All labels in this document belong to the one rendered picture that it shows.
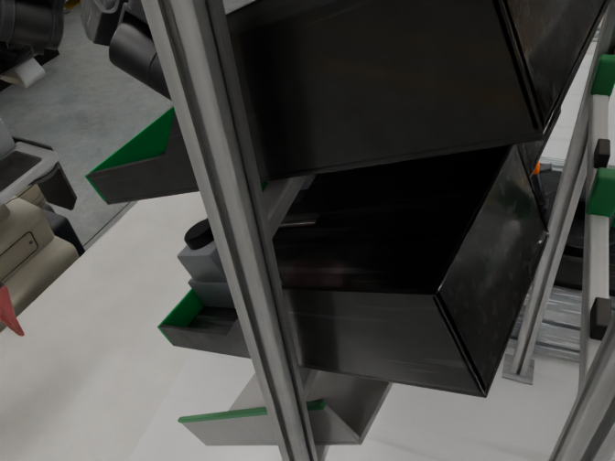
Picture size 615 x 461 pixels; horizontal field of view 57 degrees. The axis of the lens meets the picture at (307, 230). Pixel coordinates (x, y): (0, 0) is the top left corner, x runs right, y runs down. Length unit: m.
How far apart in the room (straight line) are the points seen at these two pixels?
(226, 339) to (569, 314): 0.51
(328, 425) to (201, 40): 0.31
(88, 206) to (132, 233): 1.61
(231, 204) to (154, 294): 0.77
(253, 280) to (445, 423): 0.57
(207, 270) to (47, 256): 0.83
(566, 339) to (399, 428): 0.26
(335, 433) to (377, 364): 0.11
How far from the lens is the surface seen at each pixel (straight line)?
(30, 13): 1.04
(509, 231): 0.34
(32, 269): 1.25
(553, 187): 0.94
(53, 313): 1.06
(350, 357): 0.34
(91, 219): 2.65
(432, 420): 0.81
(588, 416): 0.29
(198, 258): 0.45
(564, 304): 0.82
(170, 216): 1.14
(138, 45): 0.61
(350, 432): 0.42
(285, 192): 0.29
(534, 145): 0.45
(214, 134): 0.22
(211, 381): 0.87
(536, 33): 0.20
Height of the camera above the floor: 1.57
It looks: 44 degrees down
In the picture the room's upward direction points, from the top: 8 degrees counter-clockwise
